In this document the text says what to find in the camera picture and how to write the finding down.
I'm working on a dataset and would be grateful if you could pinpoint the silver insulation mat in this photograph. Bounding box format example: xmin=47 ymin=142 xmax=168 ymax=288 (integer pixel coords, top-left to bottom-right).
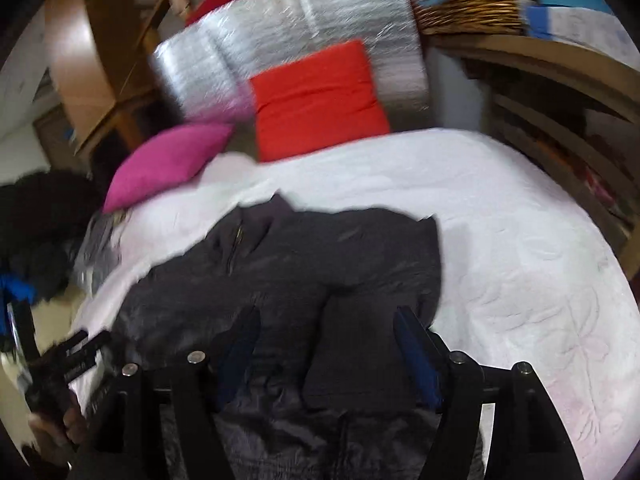
xmin=150 ymin=0 xmax=428 ymax=122

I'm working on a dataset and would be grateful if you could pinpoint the person's left hand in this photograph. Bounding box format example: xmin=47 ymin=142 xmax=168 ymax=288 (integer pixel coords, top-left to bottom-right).
xmin=27 ymin=390 xmax=88 ymax=466

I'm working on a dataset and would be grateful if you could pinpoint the dark grey jacket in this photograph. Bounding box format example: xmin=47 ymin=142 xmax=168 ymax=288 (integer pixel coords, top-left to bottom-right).
xmin=105 ymin=196 xmax=442 ymax=479

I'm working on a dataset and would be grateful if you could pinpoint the wooden shelf unit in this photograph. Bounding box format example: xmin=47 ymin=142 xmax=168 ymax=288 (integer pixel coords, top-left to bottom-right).
xmin=426 ymin=35 xmax=639 ymax=280

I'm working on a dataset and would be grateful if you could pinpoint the black clothes pile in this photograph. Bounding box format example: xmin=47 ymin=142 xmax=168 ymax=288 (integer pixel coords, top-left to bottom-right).
xmin=1 ymin=170 xmax=102 ymax=301

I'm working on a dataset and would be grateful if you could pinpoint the red cushion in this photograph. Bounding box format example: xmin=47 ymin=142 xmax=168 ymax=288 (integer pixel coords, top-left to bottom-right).
xmin=250 ymin=40 xmax=392 ymax=162

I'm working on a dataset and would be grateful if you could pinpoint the magenta pillow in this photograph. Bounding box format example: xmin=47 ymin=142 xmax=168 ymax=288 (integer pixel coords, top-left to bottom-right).
xmin=103 ymin=124 xmax=233 ymax=214

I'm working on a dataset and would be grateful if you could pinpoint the blue garment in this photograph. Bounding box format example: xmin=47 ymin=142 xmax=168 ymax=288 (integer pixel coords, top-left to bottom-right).
xmin=0 ymin=274 xmax=37 ymax=337

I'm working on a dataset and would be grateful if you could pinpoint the wicker basket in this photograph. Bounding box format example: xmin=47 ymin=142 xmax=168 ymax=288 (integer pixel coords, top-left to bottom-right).
xmin=410 ymin=0 xmax=536 ymax=36

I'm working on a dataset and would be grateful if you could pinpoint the wooden cabinet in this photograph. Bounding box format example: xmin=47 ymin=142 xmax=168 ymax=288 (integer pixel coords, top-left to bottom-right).
xmin=44 ymin=0 xmax=177 ymax=160

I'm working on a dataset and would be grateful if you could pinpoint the white bed cover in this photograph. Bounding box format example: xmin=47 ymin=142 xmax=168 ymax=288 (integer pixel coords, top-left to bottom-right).
xmin=73 ymin=129 xmax=639 ymax=479

